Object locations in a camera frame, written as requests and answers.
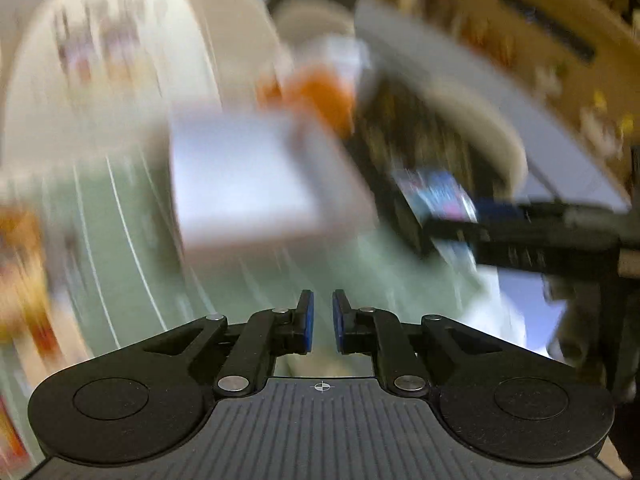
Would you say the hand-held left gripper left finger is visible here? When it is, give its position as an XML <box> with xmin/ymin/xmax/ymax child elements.
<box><xmin>142</xmin><ymin>289</ymin><xmax>315</xmax><ymax>402</ymax></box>

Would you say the cream cartoon printed cloth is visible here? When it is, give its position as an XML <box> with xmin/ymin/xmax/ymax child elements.
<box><xmin>0</xmin><ymin>0</ymin><xmax>287</xmax><ymax>173</ymax></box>

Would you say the green checkered tablecloth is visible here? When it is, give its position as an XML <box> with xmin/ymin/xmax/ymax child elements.
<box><xmin>0</xmin><ymin>155</ymin><xmax>531</xmax><ymax>466</ymax></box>

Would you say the pink storage box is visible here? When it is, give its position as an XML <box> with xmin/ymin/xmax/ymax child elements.
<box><xmin>167</xmin><ymin>110</ymin><xmax>379</xmax><ymax>257</ymax></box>

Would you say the beige chair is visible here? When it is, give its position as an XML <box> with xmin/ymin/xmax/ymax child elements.
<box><xmin>425</xmin><ymin>72</ymin><xmax>530</xmax><ymax>197</ymax></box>

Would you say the blue snack packet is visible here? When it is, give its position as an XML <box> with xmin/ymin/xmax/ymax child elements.
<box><xmin>390</xmin><ymin>167</ymin><xmax>482</xmax><ymax>261</ymax></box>

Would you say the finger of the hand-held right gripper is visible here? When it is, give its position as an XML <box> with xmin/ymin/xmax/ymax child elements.
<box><xmin>422</xmin><ymin>217</ymin><xmax>621</xmax><ymax>281</ymax></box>
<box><xmin>470</xmin><ymin>197</ymin><xmax>621</xmax><ymax>227</ymax></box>

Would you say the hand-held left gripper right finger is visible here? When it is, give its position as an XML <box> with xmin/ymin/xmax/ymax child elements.
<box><xmin>332</xmin><ymin>289</ymin><xmax>502</xmax><ymax>402</ymax></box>

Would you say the yellow orange snack packet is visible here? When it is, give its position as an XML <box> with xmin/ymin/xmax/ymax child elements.
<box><xmin>0</xmin><ymin>205</ymin><xmax>87</xmax><ymax>362</ymax></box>

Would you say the red snack packet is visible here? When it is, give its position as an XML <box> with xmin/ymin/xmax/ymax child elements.
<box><xmin>0</xmin><ymin>394</ymin><xmax>30</xmax><ymax>477</ymax></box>

